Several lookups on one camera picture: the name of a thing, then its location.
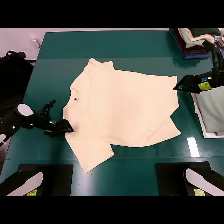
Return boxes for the white garment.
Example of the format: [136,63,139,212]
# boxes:
[177,28,203,48]

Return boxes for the dark green garment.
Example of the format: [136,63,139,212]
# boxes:
[189,28,222,38]

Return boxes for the cream T-shirt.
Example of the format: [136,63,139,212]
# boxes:
[63,58,183,175]

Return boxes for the blue garment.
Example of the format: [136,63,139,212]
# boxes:
[181,48,212,61]

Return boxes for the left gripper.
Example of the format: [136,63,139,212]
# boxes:
[43,118,75,138]

